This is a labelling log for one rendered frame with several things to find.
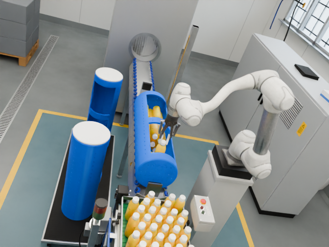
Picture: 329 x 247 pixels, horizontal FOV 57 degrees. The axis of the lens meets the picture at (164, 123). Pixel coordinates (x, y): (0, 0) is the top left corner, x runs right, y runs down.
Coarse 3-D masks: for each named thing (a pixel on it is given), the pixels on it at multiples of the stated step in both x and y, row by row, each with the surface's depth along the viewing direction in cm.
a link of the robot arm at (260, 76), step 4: (256, 72) 189; (260, 72) 188; (264, 72) 188; (268, 72) 188; (272, 72) 188; (276, 72) 190; (256, 76) 186; (260, 76) 185; (264, 76) 184; (268, 76) 183; (272, 76) 182; (276, 76) 184; (256, 80) 186; (260, 80) 184; (264, 80) 182; (256, 84) 186; (260, 84) 184; (256, 88) 189; (260, 92) 189
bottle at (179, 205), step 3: (177, 198) 197; (177, 201) 195; (180, 201) 195; (183, 201) 194; (174, 204) 198; (177, 204) 195; (180, 204) 194; (183, 204) 195; (174, 207) 198; (177, 207) 196; (180, 207) 195; (183, 207) 197; (177, 210) 197; (180, 210) 197; (177, 213) 199
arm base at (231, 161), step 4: (224, 152) 244; (228, 152) 239; (228, 156) 239; (232, 156) 236; (228, 160) 237; (232, 160) 237; (236, 160) 235; (240, 160) 235; (228, 164) 235; (232, 164) 235; (236, 164) 236; (240, 164) 237
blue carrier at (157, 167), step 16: (144, 96) 258; (160, 96) 262; (144, 112) 239; (144, 128) 222; (144, 144) 209; (144, 160) 196; (160, 160) 195; (144, 176) 202; (160, 176) 204; (176, 176) 205
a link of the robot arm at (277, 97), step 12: (264, 84) 181; (276, 84) 176; (264, 96) 182; (276, 96) 173; (288, 96) 171; (264, 108) 186; (276, 108) 176; (288, 108) 175; (264, 120) 191; (276, 120) 188; (264, 132) 196; (264, 144) 202; (240, 156) 226; (252, 156) 210; (264, 156) 208; (252, 168) 213; (264, 168) 209
